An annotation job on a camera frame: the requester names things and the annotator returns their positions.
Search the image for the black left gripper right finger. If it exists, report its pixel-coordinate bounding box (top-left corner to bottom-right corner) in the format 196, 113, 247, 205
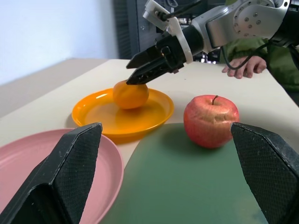
229, 121, 299, 224

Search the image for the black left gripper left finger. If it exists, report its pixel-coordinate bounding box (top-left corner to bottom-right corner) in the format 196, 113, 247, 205
0, 121, 103, 224

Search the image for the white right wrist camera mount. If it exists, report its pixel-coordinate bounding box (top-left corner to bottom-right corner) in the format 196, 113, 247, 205
142, 0, 194, 64

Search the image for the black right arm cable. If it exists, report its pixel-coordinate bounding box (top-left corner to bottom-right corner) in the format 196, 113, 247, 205
161, 0, 299, 70

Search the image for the dark grey background cabinet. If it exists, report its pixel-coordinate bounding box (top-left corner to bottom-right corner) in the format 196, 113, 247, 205
113, 0, 164, 60

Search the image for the orange fruit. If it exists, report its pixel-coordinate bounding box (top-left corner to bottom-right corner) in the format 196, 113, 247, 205
113, 80, 150, 110

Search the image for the red apple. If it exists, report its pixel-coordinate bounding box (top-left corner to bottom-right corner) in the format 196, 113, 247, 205
183, 94, 241, 149

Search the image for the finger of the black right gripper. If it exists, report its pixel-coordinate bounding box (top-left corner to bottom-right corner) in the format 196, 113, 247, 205
126, 55, 175, 85
126, 44, 162, 70

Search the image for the orange plastic plate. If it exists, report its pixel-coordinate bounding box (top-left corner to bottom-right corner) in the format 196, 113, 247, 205
71, 87, 175, 144

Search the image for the green plastic plate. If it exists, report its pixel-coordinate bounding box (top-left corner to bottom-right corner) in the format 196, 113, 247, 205
100, 122, 269, 224

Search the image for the person in green sleeve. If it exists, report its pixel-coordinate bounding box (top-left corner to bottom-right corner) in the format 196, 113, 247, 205
220, 36, 299, 93

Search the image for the pink plastic plate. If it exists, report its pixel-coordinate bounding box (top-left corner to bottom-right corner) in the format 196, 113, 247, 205
0, 128, 124, 224

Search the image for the bystander bare hand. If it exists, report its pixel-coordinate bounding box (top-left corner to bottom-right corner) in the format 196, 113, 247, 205
221, 56, 268, 80

